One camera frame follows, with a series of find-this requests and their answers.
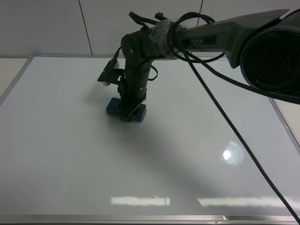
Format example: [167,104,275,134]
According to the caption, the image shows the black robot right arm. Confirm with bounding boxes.
[119,9,300,122]

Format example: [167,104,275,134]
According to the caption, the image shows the blue board eraser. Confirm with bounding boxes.
[105,97,147,121]

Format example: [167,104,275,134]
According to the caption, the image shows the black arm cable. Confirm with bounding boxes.
[128,11,300,223]

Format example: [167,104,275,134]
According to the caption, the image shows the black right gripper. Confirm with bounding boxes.
[119,59,153,122]

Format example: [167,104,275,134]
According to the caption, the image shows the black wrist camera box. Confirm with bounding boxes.
[97,59,125,86]

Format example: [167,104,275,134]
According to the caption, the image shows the white aluminium-framed whiteboard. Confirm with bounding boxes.
[0,55,296,225]

